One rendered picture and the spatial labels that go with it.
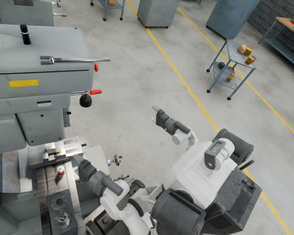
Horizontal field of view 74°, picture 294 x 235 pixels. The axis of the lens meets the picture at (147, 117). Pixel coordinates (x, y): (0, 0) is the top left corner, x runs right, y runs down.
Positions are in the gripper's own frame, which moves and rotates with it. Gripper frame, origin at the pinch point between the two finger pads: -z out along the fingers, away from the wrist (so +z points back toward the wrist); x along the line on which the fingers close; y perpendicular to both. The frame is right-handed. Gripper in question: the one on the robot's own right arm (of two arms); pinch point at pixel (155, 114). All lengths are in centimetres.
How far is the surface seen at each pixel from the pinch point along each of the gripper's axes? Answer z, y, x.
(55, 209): 0, 74, -25
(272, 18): -183, -748, -128
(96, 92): -5.4, 34.5, 31.7
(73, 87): -5, 44, 39
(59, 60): -3, 46, 52
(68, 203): 1, 68, -27
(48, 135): -20, 59, 7
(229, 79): -74, -287, -129
